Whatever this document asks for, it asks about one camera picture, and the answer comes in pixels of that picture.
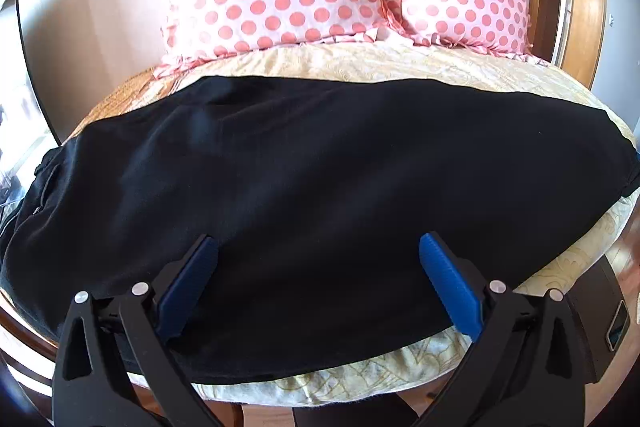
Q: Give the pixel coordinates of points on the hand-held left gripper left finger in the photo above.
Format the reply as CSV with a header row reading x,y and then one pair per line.
x,y
187,283

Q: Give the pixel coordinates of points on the cream patterned bed cover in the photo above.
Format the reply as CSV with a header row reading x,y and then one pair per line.
x,y
400,62

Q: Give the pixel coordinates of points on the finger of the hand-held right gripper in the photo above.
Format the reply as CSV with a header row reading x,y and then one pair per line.
x,y
634,179

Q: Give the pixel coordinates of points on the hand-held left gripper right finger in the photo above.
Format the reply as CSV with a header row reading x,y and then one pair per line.
x,y
449,281

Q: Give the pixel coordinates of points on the black pants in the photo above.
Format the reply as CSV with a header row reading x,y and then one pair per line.
x,y
320,212

